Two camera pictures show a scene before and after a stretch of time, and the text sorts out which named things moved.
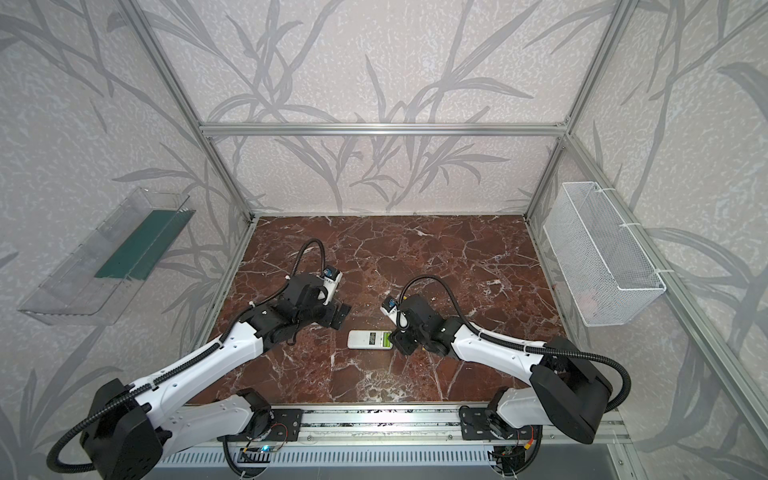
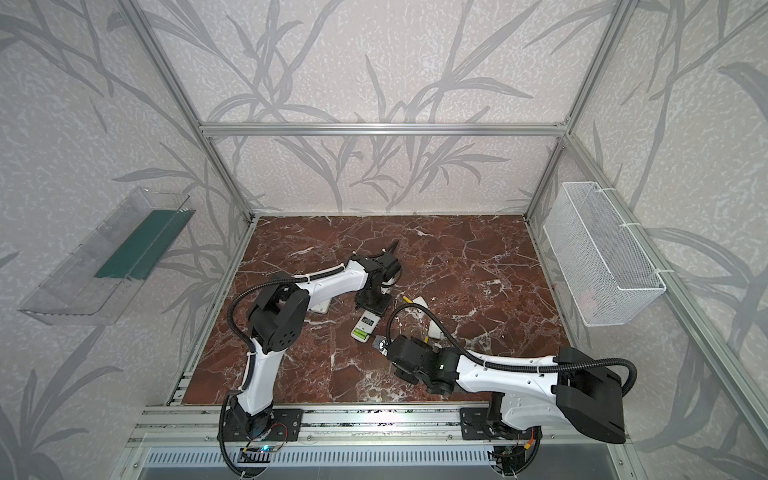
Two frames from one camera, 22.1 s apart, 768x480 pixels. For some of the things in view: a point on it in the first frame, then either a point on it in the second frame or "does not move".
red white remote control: x=369 y=340 to x=365 y=326
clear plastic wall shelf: x=95 y=283 does not move
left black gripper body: x=335 y=312 to x=387 y=264
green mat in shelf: x=148 y=245 does not move
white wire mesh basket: x=609 y=278 does not move
